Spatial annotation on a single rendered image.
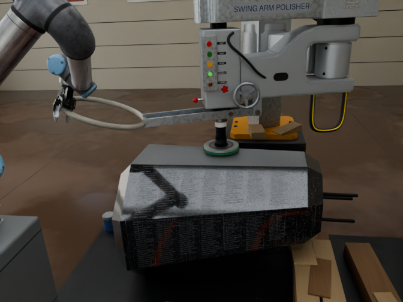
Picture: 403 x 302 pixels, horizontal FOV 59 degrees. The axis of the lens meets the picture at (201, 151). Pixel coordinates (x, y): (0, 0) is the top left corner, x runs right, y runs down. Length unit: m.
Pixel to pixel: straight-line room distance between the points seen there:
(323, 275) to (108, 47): 7.39
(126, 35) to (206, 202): 6.86
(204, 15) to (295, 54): 0.53
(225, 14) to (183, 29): 6.24
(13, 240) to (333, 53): 1.79
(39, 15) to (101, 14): 7.44
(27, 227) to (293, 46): 1.55
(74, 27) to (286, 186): 1.30
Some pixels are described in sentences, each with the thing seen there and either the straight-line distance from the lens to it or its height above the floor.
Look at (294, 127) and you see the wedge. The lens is 2.67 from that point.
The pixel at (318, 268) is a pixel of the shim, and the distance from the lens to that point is 2.20.
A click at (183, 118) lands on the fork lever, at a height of 1.07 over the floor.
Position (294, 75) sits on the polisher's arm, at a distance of 2.06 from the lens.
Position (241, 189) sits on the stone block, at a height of 0.73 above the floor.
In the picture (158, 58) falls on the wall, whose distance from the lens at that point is 8.33.
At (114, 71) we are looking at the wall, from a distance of 8.70.
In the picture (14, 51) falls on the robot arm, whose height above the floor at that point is 1.54.
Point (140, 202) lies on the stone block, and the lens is 2.01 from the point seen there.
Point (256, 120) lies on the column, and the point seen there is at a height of 0.85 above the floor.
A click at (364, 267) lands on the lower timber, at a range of 2.50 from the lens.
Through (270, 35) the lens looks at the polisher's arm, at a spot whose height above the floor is 1.46.
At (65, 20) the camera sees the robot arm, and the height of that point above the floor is 1.62.
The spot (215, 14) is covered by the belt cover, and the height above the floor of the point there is 1.61.
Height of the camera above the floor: 1.63
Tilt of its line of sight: 21 degrees down
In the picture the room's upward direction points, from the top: 3 degrees counter-clockwise
